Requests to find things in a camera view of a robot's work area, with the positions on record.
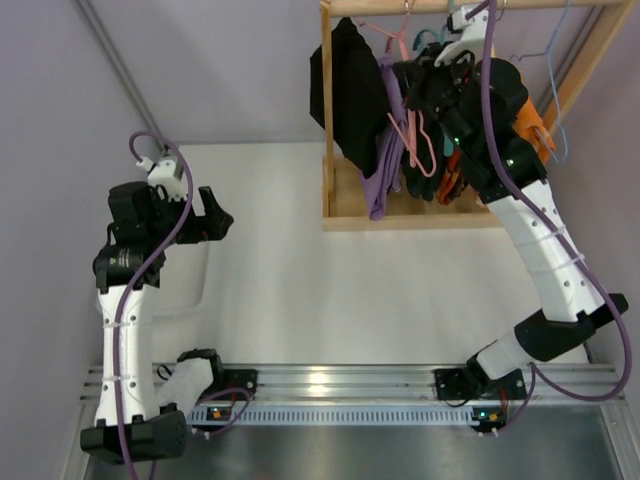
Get pink wire hanger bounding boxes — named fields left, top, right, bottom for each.
left=359, top=7, right=437, bottom=178

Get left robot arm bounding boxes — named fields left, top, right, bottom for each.
left=80, top=181, right=234, bottom=465

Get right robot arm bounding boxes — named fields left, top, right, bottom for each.
left=404, top=42, right=628, bottom=393

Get teal plastic hanger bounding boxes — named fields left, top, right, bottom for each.
left=412, top=28, right=449, bottom=52

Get bright orange trousers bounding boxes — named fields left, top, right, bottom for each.
left=513, top=96, right=555, bottom=165

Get orange patterned trousers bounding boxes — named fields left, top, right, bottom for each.
left=437, top=150, right=468, bottom=206

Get purple trousers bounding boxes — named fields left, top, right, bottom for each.
left=361, top=54, right=408, bottom=221

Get white plastic basket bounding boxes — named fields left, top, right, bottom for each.
left=155, top=243, right=210, bottom=318

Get wooden clothes rack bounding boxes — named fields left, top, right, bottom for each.
left=318, top=0, right=635, bottom=233

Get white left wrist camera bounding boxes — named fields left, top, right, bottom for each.
left=136, top=156, right=187, bottom=202

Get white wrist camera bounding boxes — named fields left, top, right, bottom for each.
left=434, top=1, right=489, bottom=67
left=136, top=156, right=187, bottom=202

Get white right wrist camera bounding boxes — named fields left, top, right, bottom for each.
left=434, top=1, right=489, bottom=67

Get blue wire hanger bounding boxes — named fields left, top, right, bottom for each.
left=509, top=1, right=571, bottom=164

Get aluminium mounting rail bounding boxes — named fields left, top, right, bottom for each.
left=79, top=363, right=626, bottom=402

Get grey slotted cable duct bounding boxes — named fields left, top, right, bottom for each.
left=187, top=404, right=499, bottom=428

